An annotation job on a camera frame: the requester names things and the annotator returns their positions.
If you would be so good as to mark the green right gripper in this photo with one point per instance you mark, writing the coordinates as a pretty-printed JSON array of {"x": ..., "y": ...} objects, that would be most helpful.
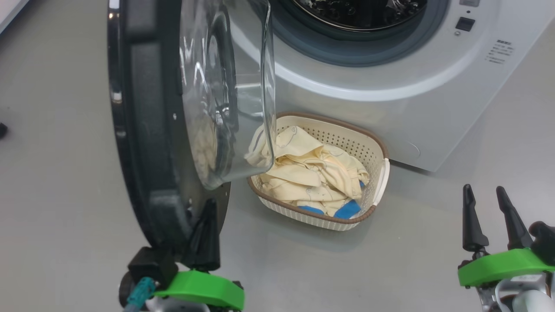
[{"x": 498, "y": 266}]

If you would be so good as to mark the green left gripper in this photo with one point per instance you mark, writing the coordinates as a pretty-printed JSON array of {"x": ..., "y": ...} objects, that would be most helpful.
[{"x": 204, "y": 288}]

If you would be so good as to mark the black round glass washer door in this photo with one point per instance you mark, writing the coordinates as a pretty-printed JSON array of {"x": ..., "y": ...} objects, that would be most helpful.
[{"x": 147, "y": 130}]

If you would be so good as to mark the cream printed garment blue trim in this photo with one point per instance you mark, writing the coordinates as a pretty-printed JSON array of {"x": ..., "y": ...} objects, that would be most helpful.
[
  {"x": 347, "y": 210},
  {"x": 303, "y": 160}
]

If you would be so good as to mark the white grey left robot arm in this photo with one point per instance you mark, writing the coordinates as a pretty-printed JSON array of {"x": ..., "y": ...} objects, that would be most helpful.
[{"x": 173, "y": 305}]

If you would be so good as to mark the white front-load washing machine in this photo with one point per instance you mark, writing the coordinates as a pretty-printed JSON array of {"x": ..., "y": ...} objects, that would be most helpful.
[{"x": 433, "y": 108}]

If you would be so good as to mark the cream perforated laundry basket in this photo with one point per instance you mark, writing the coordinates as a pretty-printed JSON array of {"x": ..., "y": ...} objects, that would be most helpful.
[{"x": 347, "y": 138}]

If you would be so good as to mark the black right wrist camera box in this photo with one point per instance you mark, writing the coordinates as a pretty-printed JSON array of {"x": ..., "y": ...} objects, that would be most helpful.
[{"x": 544, "y": 240}]

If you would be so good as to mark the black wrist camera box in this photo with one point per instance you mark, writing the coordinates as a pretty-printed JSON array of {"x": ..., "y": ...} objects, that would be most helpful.
[
  {"x": 151, "y": 264},
  {"x": 544, "y": 240}
]

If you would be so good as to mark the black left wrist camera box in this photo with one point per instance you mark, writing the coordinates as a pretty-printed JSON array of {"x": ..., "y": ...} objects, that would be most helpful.
[{"x": 151, "y": 264}]

